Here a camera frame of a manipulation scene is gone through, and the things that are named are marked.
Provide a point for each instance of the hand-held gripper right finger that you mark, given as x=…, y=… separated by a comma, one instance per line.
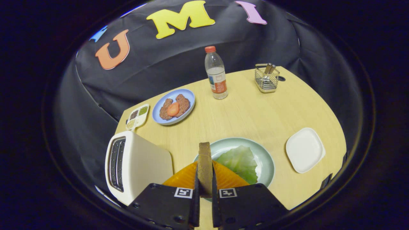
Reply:
x=216, y=207

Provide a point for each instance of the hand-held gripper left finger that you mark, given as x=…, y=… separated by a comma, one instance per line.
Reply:
x=195, y=207

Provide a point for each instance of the dark brown bread slice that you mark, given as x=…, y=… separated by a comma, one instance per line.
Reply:
x=204, y=169

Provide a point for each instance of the green lettuce leaf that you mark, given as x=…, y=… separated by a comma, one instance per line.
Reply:
x=239, y=161

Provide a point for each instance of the white toaster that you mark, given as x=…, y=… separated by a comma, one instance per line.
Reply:
x=143, y=166

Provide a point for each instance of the pale green round plate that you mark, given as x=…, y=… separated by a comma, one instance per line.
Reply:
x=265, y=159

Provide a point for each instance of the red tomato slice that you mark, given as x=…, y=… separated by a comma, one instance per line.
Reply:
x=173, y=109

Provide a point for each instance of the brown meat patty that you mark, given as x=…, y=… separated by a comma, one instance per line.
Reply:
x=183, y=103
x=165, y=111

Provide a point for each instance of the white square plate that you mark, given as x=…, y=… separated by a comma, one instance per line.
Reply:
x=305, y=150

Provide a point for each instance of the white divided condiment tray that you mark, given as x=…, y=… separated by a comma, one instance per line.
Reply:
x=138, y=115

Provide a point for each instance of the blue round plate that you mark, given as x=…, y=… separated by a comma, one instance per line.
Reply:
x=189, y=95

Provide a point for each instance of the small black table edge block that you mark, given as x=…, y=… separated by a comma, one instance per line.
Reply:
x=326, y=181

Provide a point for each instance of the clear red-capped water bottle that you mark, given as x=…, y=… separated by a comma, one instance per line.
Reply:
x=217, y=76

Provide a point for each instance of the black backdrop cloth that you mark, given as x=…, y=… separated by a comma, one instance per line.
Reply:
x=159, y=64

